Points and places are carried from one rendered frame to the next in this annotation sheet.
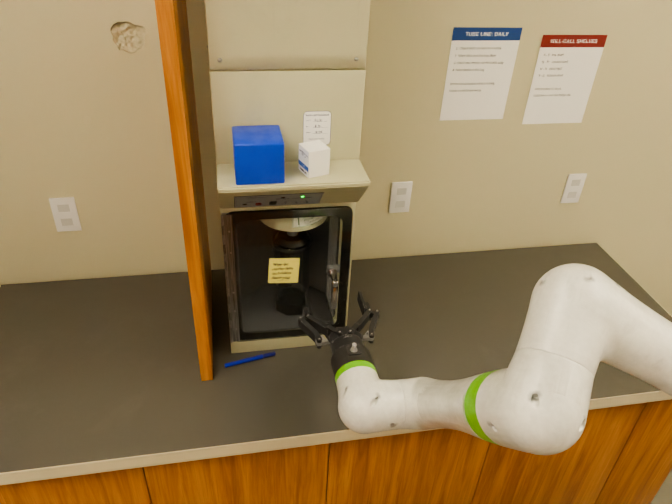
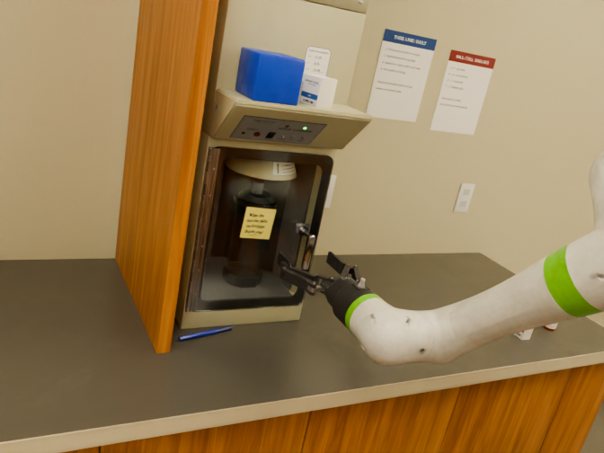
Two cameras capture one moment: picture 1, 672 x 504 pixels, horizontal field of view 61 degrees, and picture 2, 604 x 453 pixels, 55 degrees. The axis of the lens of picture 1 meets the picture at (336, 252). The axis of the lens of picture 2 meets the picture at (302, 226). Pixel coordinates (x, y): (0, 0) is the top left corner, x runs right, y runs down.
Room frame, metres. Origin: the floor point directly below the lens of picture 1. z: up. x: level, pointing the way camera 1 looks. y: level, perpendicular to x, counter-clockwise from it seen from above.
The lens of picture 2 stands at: (-0.08, 0.43, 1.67)
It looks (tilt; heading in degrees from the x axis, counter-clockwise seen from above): 19 degrees down; 342
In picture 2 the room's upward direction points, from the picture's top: 12 degrees clockwise
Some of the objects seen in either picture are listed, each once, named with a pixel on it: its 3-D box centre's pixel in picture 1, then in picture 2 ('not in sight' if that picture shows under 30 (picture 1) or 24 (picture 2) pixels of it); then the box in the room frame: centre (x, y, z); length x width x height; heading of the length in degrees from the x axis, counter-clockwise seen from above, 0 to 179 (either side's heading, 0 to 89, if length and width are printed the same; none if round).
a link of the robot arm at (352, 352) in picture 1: (352, 364); (357, 305); (0.91, -0.05, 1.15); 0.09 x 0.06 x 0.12; 102
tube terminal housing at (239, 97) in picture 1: (283, 205); (250, 162); (1.29, 0.14, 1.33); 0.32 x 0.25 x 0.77; 102
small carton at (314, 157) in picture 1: (314, 158); (318, 91); (1.12, 0.06, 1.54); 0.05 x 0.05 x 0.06; 30
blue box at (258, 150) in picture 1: (258, 154); (269, 75); (1.10, 0.17, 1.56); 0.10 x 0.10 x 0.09; 12
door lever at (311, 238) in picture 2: (333, 289); (305, 248); (1.15, 0.00, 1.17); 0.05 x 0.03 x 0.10; 12
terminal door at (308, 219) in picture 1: (289, 277); (262, 233); (1.16, 0.11, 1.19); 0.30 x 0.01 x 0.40; 102
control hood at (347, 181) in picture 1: (292, 193); (292, 126); (1.11, 0.10, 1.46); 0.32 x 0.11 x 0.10; 102
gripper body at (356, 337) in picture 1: (346, 342); (339, 289); (0.98, -0.04, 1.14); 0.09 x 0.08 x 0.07; 12
